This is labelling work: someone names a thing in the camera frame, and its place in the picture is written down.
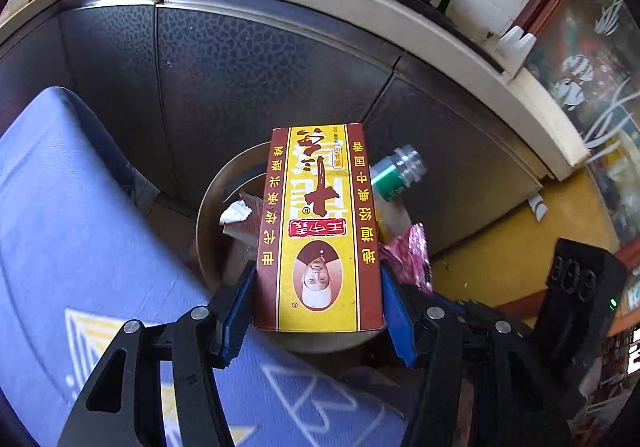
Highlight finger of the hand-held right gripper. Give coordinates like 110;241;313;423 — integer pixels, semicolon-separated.
452;298;546;335

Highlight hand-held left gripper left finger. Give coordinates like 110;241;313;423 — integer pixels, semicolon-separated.
57;259;258;447

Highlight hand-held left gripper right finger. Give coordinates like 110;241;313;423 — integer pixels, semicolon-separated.
379;259;576;447

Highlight round tan waste bin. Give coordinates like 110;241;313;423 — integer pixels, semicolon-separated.
196;139;433;354

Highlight white tissue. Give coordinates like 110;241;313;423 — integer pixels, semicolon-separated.
219;199;252;226

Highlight yellow brown printed box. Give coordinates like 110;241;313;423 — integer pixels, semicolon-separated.
252;123;386;333

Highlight clear bottle with green label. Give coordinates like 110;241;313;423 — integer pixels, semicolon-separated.
372;144;428;200

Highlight pink foil wrapper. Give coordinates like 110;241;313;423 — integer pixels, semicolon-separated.
382;223;433;295

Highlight blue printed tablecloth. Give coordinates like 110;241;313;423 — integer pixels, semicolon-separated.
0;86;406;447

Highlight glass door with fish print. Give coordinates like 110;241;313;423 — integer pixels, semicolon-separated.
520;0;640;248

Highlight grey kitchen cabinets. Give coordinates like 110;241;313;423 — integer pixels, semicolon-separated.
0;0;556;258

